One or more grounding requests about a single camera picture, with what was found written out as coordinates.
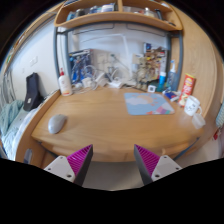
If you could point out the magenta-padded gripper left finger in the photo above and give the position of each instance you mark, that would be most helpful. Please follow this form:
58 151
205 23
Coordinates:
78 160

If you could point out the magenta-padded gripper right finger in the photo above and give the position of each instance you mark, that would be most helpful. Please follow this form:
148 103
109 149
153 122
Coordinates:
148 160

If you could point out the grey computer mouse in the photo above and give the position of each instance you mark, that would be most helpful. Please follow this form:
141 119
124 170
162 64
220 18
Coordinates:
57 124

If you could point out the light blue printed mouse pad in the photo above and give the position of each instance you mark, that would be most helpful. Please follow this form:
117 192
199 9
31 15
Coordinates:
146 104

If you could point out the clear plastic cup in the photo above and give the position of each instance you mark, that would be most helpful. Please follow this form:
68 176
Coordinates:
198 121

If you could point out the checkered bedding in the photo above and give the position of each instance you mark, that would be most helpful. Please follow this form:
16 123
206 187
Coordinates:
20 133

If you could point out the white mug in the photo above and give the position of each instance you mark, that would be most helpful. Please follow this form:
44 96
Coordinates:
191 106

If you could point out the small white cube clock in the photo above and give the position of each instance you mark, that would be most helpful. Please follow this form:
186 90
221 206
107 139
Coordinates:
151 89

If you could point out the white red-pump lotion bottle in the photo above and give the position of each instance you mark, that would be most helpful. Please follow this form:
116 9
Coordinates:
65 85

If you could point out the white charger block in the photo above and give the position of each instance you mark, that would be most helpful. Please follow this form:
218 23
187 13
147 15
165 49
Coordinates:
87 82

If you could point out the blue white-capped tube bottle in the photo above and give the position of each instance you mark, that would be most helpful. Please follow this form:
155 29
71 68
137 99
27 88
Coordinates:
162 81

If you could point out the red chips can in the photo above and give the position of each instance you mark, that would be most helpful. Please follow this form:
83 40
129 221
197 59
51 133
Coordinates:
187 90

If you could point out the black bag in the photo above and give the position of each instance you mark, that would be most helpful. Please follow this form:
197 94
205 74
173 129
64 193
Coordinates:
32 91

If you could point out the teal blanket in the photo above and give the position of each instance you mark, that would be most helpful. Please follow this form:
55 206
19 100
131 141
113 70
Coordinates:
8 115

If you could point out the white desk lamp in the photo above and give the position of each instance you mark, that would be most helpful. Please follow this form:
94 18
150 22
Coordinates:
116 82

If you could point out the tan robot figure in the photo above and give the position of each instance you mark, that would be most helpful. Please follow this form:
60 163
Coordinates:
144 73

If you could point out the blue robot model kit box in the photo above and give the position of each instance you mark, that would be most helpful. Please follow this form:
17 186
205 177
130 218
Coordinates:
80 65

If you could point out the colourful model kit box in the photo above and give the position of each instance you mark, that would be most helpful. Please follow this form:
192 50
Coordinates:
158 60

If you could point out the wooden shelf unit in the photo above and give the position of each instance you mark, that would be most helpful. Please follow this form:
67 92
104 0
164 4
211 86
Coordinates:
116 16

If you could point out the grey metal desk frame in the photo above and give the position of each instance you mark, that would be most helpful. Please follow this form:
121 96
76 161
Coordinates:
55 50

